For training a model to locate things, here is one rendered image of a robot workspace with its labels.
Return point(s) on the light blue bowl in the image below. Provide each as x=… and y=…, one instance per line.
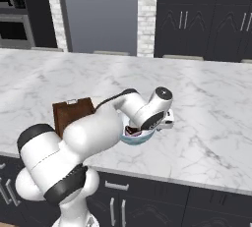
x=136, y=141

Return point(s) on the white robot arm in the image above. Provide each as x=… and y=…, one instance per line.
x=88, y=132

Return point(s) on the brown and pink cake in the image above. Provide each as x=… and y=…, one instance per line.
x=132, y=131

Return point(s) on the beige stool seat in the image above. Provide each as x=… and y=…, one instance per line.
x=46, y=49
x=246, y=61
x=111, y=53
x=182, y=57

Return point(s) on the silver built-in oven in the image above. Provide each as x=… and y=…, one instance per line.
x=14, y=31

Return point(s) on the black cupboard door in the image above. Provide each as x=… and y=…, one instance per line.
x=154, y=214
x=8, y=209
x=105, y=209
x=216, y=219

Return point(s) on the black drawer front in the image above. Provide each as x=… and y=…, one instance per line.
x=223, y=201
x=154, y=188

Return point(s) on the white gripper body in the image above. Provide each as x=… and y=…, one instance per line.
x=165, y=125

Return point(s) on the brown wooden tray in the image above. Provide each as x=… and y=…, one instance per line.
x=70, y=113

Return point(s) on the black tall cupboard run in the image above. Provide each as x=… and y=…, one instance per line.
x=203, y=14

